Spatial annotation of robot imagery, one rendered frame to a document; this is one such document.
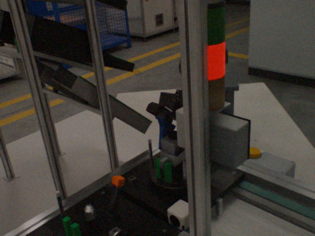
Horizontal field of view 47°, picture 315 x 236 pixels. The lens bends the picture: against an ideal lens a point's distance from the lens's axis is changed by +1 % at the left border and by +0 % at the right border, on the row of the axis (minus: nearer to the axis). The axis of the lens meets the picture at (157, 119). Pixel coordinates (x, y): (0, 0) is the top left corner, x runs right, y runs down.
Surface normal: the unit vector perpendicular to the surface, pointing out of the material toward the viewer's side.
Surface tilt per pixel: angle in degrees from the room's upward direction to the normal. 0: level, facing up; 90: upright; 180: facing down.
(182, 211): 0
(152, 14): 90
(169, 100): 67
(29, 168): 0
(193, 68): 90
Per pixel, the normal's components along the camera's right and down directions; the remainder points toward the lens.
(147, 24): 0.71, 0.27
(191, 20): -0.69, 0.37
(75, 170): -0.08, -0.89
